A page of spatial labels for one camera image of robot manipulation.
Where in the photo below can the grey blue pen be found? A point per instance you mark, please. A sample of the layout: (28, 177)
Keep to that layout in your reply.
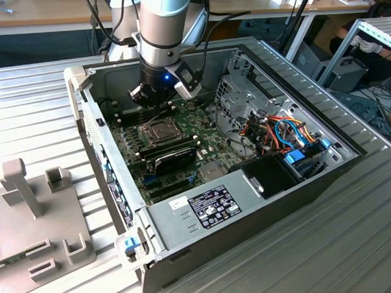
(6, 11)

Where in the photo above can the hard disk in blue carrier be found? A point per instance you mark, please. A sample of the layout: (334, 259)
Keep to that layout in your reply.
(296, 157)

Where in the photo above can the black expansion slot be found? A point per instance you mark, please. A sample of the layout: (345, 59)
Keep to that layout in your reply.
(168, 186)
(170, 193)

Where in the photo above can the green motherboard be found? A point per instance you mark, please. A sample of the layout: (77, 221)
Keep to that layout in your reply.
(216, 137)

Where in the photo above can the open grey PC case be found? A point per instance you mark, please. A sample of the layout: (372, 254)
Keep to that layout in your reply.
(250, 220)

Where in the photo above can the silver chipset heatsink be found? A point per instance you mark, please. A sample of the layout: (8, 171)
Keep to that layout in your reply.
(212, 172)

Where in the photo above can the grey parts rack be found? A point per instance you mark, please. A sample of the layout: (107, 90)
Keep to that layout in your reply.
(56, 217)

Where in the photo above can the brown cardboard sheet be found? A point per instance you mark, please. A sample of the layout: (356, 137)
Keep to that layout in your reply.
(323, 24)

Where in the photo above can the CPU socket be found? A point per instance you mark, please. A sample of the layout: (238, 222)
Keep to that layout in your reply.
(153, 142)

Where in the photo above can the silver CPU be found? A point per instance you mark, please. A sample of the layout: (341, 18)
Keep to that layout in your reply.
(163, 131)

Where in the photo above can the black graphics card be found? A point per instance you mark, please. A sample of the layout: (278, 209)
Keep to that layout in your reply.
(176, 159)

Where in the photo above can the blue case latch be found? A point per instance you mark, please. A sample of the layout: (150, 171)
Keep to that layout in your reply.
(130, 245)

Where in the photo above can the dark grey computer tower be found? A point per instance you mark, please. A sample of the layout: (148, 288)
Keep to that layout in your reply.
(348, 78)

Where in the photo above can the long wooden desk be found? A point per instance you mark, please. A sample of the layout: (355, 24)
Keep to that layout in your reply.
(47, 13)

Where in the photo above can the aluminium profile frame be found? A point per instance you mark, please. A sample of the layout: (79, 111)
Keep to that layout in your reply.
(381, 26)

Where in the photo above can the grey power supply unit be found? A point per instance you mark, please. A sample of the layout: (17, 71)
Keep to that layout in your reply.
(173, 227)

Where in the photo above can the green RAM stick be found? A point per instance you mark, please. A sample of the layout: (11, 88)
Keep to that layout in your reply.
(9, 261)

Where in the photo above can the person in dark shirt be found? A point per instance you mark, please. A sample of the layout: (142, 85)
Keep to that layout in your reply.
(378, 67)

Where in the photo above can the blue expansion slot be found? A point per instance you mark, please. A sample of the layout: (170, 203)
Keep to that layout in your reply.
(150, 179)

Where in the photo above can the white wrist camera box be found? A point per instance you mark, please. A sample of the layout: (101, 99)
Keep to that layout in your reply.
(186, 92)

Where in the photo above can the metal drive cage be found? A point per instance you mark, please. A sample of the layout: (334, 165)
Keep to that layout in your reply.
(239, 99)

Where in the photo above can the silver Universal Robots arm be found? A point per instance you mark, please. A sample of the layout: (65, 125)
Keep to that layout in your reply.
(164, 31)

